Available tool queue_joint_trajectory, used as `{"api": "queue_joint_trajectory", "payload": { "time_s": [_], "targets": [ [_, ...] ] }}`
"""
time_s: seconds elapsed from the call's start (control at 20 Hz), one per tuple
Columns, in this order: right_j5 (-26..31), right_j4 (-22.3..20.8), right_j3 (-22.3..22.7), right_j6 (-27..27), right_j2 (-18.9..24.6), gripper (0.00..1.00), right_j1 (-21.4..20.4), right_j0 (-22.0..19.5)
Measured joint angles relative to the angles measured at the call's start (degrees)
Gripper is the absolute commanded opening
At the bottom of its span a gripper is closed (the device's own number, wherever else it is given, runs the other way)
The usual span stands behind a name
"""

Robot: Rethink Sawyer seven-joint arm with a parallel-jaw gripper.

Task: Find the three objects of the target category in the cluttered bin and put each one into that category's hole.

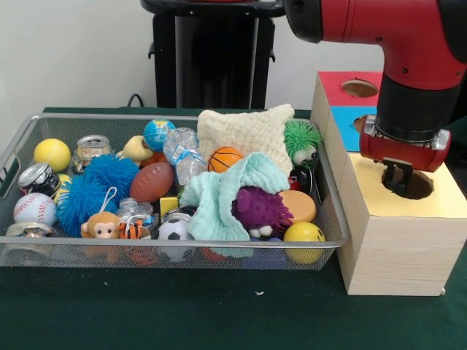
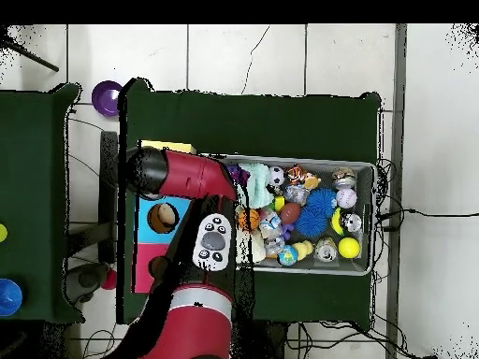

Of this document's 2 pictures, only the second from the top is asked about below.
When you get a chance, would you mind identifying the brown toy football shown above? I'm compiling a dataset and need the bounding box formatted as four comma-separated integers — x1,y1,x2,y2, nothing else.
278,202,302,224

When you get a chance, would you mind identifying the wooden box with three holes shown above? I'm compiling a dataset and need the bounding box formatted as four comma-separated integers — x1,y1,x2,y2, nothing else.
131,139,197,294

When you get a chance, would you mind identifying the clear mesh bin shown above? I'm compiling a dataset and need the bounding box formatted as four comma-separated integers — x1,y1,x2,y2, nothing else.
220,153,376,277

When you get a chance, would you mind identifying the plain yellow ball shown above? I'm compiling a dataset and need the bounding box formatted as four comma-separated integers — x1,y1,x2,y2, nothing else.
338,237,361,259

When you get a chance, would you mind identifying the small tiger toy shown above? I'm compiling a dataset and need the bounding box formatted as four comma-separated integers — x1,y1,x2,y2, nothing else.
284,164,306,185

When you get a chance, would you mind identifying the cream knitted cloth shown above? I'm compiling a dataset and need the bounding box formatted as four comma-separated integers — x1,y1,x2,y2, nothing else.
237,229,268,264

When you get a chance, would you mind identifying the purple bowl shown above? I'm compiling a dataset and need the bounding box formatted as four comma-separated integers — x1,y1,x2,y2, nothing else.
91,79,123,118

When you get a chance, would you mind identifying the black power cable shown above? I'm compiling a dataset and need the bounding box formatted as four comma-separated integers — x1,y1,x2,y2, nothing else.
377,208,479,219

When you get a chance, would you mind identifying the small baseball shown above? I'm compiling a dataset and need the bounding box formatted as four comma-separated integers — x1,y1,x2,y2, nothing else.
335,187,358,209

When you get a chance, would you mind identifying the black rod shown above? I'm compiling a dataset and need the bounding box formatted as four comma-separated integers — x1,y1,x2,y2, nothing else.
0,36,60,73

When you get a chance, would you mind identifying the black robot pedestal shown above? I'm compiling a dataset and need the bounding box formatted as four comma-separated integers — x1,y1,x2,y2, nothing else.
254,321,289,359

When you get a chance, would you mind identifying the blue spiky ball toy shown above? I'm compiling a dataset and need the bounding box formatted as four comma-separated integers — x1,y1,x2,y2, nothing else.
293,187,338,238

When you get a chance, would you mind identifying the small orange basketball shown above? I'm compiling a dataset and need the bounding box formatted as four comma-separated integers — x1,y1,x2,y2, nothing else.
238,208,261,231

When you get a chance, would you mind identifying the small soccer ball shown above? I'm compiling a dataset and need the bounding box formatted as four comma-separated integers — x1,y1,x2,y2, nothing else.
267,165,285,187

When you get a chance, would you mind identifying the mint green knitted cloth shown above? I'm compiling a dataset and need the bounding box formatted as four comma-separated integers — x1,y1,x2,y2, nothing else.
239,163,275,209

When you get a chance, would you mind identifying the black metal frame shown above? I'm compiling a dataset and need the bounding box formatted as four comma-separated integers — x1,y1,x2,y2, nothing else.
97,130,120,265

